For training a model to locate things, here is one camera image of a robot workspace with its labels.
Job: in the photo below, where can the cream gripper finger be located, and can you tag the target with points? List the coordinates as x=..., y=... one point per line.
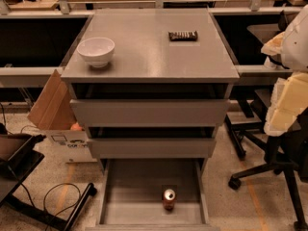
x=288, y=100
x=274, y=45

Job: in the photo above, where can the red coke can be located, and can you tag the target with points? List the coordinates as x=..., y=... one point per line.
x=169, y=197

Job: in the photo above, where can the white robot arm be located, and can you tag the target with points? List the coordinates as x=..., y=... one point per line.
x=294, y=54

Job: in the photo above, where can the grey drawer cabinet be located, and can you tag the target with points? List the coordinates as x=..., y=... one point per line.
x=147, y=65

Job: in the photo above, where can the grey open bottom drawer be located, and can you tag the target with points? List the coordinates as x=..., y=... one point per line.
x=132, y=196

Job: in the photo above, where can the grey top drawer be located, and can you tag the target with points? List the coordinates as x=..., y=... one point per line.
x=149, y=113

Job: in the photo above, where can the grey middle drawer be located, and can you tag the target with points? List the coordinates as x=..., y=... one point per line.
x=151, y=148

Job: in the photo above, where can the black office chair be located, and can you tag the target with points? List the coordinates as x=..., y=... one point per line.
x=285, y=154

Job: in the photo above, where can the dark snack bar wrapper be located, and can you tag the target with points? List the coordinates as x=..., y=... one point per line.
x=183, y=36

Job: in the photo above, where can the white ceramic bowl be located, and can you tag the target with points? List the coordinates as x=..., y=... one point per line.
x=96, y=52

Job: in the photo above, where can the orange fruit in box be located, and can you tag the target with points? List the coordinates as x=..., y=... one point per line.
x=76, y=127

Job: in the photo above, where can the brown cardboard box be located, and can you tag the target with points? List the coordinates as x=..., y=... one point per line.
x=53, y=115

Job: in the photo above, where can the black stand with base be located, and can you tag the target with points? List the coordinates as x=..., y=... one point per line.
x=18, y=159

